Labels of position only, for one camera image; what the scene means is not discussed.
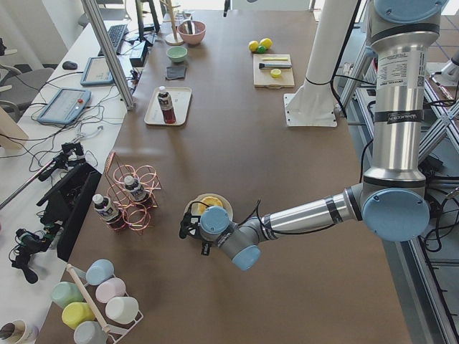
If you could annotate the dark tea bottle on tray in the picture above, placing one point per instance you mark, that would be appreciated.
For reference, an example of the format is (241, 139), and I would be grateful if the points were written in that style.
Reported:
(166, 105)

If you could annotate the white wire cup rack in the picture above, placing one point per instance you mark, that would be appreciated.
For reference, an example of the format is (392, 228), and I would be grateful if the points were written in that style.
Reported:
(115, 330)

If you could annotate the grey folded cloth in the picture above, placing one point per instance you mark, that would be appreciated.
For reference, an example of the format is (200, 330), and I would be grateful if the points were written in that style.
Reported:
(175, 72)

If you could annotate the white round plate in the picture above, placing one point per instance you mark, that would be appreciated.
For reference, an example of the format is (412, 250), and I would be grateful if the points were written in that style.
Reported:
(226, 204)

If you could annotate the bottle in rack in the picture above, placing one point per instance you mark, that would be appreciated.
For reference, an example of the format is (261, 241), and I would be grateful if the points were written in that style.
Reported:
(109, 212)
(135, 188)

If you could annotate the copper wire bottle rack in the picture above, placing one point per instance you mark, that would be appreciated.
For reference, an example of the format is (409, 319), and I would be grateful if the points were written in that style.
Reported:
(138, 216)

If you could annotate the green lime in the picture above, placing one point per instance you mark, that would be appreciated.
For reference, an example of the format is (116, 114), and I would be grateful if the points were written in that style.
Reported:
(261, 49)

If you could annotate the cream rabbit tray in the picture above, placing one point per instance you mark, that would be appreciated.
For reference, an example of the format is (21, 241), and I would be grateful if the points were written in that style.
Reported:
(180, 97)

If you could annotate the grey cup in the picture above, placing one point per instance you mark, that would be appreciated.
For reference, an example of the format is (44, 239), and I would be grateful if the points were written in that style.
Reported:
(89, 332)

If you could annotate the bottle in rack lower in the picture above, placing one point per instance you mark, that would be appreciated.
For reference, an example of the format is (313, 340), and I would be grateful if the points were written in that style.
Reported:
(109, 212)

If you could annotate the white cup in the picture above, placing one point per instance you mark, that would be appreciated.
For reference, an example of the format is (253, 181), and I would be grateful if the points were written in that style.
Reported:
(122, 310)

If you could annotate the metal ice scoop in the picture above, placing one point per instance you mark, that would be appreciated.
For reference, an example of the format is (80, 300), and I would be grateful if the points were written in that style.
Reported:
(189, 27)

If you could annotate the pink cup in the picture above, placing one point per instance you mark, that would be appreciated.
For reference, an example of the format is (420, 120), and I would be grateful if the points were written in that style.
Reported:
(113, 287)

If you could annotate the steel muddler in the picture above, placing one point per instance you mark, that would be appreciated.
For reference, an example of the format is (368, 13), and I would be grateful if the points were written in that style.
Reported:
(266, 66)

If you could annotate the black computer mouse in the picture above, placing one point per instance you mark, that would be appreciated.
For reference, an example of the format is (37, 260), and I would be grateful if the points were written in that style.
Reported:
(69, 65)

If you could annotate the yellow lemon near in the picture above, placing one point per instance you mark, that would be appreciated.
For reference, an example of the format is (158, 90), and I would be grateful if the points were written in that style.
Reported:
(253, 45)

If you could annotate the half lemon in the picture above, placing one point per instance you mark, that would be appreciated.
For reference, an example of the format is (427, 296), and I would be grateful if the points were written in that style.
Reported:
(275, 73)

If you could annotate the yellow lemon far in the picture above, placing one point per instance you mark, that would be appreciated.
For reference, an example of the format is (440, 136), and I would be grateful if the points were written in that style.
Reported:
(266, 43)

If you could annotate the blue teach pendant near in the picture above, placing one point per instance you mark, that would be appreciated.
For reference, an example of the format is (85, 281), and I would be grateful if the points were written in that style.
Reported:
(65, 107)

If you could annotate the paper cup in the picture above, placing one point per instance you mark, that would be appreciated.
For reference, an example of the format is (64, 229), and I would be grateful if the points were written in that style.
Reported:
(18, 332)

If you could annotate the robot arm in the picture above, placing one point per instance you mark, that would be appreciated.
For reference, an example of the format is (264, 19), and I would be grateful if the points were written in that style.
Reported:
(390, 197)

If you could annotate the bottle in rack upper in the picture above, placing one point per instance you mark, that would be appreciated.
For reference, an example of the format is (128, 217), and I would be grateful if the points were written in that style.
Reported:
(135, 188)

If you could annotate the aluminium frame post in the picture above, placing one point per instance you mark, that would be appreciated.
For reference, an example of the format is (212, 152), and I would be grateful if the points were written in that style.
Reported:
(92, 11)

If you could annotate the pink bowl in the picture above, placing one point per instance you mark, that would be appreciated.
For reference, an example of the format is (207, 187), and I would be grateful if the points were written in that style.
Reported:
(193, 39)

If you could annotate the glazed ring donut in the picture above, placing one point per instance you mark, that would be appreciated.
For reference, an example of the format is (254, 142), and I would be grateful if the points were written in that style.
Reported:
(207, 202)

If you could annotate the black keyboard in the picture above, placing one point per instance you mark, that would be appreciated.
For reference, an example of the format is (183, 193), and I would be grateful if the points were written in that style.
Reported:
(116, 35)

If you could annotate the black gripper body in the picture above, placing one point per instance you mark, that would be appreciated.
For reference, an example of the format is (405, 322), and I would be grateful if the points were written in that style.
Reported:
(206, 248)

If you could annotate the blue cup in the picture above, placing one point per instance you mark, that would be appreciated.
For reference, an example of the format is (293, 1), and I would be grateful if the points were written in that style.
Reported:
(99, 271)

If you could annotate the wooden cutting board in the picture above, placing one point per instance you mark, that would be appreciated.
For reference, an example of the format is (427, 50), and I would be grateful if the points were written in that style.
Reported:
(262, 78)

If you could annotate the blue teach pendant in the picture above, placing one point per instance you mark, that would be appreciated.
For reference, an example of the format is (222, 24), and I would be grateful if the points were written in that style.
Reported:
(65, 107)
(96, 73)

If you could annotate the green cup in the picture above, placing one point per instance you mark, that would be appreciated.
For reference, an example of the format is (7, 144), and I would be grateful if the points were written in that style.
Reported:
(65, 293)

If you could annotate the blue teach pendant far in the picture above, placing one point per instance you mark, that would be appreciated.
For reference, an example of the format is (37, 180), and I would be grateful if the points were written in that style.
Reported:
(96, 73)

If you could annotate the yellow cup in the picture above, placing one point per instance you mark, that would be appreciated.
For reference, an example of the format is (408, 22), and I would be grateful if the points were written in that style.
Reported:
(76, 313)

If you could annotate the wooden mug tree stand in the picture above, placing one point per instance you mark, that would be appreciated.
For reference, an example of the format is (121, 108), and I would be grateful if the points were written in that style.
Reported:
(172, 39)

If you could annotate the yellow plastic knife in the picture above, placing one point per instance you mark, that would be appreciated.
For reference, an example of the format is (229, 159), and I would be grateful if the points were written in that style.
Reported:
(275, 58)

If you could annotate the mint green bowl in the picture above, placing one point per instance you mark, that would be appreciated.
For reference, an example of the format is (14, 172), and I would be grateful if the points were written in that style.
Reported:
(177, 54)

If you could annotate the yellow lemon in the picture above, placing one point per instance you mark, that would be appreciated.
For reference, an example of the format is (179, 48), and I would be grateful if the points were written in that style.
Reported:
(266, 43)
(253, 45)

